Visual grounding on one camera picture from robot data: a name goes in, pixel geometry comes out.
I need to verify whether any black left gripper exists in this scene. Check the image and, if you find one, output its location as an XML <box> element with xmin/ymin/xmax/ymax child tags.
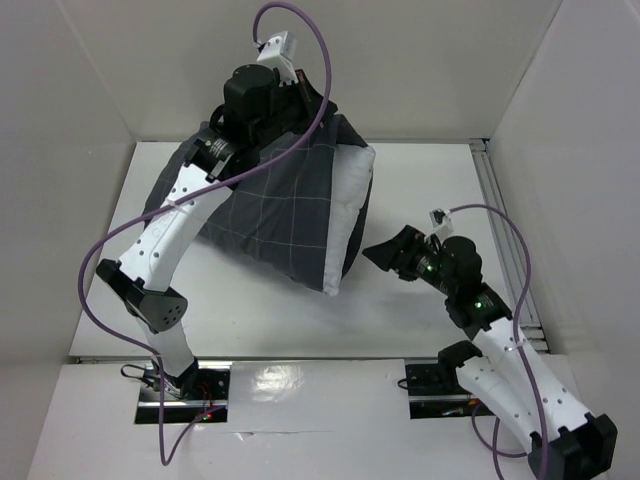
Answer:
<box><xmin>252</xmin><ymin>68</ymin><xmax>338</xmax><ymax>150</ymax></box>

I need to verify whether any white pillow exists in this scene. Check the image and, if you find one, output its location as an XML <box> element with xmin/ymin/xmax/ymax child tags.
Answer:
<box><xmin>322</xmin><ymin>144</ymin><xmax>376</xmax><ymax>296</ymax></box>

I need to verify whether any dark grey checked pillowcase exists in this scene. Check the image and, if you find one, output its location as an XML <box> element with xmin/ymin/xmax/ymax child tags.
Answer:
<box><xmin>145</xmin><ymin>114</ymin><xmax>371</xmax><ymax>294</ymax></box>

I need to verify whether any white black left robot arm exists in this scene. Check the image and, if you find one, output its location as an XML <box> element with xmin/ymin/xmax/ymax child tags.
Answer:
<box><xmin>96</xmin><ymin>64</ymin><xmax>335</xmax><ymax>399</ymax></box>

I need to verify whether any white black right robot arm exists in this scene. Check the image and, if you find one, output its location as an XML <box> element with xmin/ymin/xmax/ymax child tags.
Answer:
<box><xmin>363</xmin><ymin>226</ymin><xmax>618</xmax><ymax>479</ymax></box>

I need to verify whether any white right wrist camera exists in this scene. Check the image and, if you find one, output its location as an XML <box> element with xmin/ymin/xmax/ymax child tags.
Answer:
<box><xmin>429</xmin><ymin>209</ymin><xmax>454</xmax><ymax>242</ymax></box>

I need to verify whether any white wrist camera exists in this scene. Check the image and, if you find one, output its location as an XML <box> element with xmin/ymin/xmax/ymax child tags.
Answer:
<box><xmin>256</xmin><ymin>31</ymin><xmax>298</xmax><ymax>85</ymax></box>
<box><xmin>429</xmin><ymin>209</ymin><xmax>454</xmax><ymax>242</ymax></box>

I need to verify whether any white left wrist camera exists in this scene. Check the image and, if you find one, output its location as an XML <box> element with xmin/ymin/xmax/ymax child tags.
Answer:
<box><xmin>256</xmin><ymin>31</ymin><xmax>298</xmax><ymax>85</ymax></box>

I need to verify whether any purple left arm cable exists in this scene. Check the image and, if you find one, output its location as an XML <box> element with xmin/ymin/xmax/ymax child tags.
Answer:
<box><xmin>79</xmin><ymin>2</ymin><xmax>334</xmax><ymax>466</ymax></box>

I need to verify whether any aluminium frame rail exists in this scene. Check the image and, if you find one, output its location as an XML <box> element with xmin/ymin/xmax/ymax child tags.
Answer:
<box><xmin>470</xmin><ymin>139</ymin><xmax>549</xmax><ymax>353</ymax></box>

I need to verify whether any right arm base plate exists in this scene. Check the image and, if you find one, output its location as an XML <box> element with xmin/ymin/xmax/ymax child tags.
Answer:
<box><xmin>397</xmin><ymin>359</ymin><xmax>493</xmax><ymax>420</ymax></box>

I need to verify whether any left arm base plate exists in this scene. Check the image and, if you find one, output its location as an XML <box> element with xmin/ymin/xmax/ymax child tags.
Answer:
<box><xmin>120</xmin><ymin>361</ymin><xmax>231</xmax><ymax>425</ymax></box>

